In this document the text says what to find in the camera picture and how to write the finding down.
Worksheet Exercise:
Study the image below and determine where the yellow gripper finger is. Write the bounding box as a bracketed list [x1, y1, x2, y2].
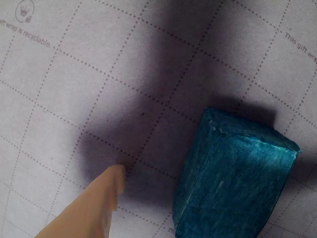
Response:
[34, 164, 126, 238]

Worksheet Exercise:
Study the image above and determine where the blue block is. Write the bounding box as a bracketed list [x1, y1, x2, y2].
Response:
[172, 107, 302, 238]

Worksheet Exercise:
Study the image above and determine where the gridded gift wrap paper sheet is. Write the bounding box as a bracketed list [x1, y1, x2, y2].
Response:
[0, 0, 317, 238]

